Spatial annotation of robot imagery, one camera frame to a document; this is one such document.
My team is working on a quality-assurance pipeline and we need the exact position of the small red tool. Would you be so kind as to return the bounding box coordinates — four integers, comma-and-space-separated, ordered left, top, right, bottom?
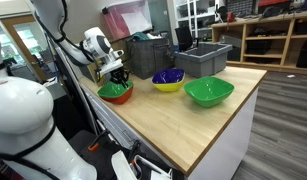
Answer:
226, 11, 237, 24

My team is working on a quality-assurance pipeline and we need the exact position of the black small parts organizer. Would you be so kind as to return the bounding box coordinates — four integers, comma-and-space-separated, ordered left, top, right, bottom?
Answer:
225, 0, 257, 16

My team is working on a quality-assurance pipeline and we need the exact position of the wooden shelf unit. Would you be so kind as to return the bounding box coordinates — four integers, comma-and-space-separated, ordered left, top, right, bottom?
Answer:
211, 9, 307, 75

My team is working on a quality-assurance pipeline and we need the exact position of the grey plastic bin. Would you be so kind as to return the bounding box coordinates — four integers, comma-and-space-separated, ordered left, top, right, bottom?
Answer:
173, 41, 233, 80

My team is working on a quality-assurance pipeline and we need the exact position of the green plastic bowl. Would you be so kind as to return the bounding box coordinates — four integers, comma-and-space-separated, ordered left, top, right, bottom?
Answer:
183, 76, 235, 108
97, 81, 135, 100

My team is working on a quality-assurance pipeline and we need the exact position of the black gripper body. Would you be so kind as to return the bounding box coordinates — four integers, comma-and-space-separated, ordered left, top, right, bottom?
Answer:
108, 67, 128, 82

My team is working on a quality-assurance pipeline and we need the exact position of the teal cloth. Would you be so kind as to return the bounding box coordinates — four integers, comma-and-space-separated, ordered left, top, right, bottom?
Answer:
131, 31, 151, 42

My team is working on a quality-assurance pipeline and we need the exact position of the black storage case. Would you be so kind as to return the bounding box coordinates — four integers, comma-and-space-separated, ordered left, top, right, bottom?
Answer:
246, 39, 273, 56

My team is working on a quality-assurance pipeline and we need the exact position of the white drawer cabinet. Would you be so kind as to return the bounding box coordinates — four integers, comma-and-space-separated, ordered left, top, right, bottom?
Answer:
77, 78, 261, 180

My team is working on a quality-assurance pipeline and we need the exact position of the red black tool case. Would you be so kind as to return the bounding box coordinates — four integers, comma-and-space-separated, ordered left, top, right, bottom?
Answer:
257, 0, 292, 15

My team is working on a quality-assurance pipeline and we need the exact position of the yellow bowl with blue inside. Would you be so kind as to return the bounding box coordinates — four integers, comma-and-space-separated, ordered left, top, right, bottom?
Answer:
151, 68, 186, 93

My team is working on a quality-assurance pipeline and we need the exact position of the grey storage box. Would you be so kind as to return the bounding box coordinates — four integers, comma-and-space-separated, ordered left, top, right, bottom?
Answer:
219, 34, 243, 62

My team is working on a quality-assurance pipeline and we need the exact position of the grey side table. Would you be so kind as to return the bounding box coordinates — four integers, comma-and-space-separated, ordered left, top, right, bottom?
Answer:
42, 78, 68, 101

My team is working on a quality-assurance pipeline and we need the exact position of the white tube frame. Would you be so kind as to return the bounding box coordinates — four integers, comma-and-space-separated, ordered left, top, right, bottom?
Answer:
132, 154, 174, 180

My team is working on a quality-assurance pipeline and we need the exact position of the black robot cable hose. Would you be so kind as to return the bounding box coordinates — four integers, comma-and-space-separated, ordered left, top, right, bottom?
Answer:
34, 0, 96, 64

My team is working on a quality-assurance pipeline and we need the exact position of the dark grey fabric basket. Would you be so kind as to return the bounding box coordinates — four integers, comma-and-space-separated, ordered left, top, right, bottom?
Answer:
126, 31, 176, 80

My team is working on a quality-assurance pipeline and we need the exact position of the white shelving unit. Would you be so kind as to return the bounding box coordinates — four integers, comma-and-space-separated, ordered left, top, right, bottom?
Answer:
172, 0, 218, 40

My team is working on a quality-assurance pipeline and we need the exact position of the black office chair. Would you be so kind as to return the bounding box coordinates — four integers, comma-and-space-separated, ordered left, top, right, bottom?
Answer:
174, 25, 200, 53

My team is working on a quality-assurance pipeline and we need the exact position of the yellow handled clamp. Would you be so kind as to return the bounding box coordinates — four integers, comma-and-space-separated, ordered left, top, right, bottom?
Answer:
94, 73, 105, 84

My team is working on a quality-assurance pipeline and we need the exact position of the black clamp with orange handle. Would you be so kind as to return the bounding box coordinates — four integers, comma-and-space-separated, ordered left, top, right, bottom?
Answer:
87, 129, 111, 153
126, 139, 142, 174

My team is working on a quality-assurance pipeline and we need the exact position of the black leaning panel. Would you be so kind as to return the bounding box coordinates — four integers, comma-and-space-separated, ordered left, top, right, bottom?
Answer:
54, 46, 102, 134

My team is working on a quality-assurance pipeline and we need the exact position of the wooden door frame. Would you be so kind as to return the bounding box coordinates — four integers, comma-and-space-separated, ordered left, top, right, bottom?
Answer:
0, 14, 49, 83

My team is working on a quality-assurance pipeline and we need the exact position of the white plastic flap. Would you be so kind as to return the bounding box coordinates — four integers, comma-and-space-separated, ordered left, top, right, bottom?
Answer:
111, 149, 138, 180

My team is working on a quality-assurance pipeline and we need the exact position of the red plastic bowl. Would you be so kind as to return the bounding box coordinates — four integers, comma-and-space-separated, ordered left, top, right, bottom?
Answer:
98, 84, 135, 105

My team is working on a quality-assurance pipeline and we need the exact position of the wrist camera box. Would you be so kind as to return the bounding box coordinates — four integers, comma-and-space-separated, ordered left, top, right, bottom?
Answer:
108, 49, 125, 61

